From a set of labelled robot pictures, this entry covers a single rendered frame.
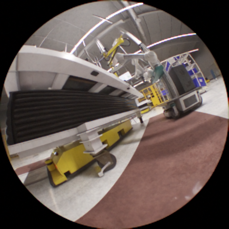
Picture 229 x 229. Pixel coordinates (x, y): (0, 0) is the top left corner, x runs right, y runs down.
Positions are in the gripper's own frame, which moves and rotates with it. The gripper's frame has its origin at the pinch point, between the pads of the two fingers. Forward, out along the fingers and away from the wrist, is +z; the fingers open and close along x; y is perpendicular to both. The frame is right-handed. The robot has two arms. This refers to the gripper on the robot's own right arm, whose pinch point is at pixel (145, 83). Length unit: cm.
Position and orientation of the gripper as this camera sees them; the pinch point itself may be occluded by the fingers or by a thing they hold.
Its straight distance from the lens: 174.0
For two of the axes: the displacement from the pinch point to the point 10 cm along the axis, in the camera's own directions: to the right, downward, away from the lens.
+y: 8.6, -3.7, -3.5
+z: 3.6, 9.3, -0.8
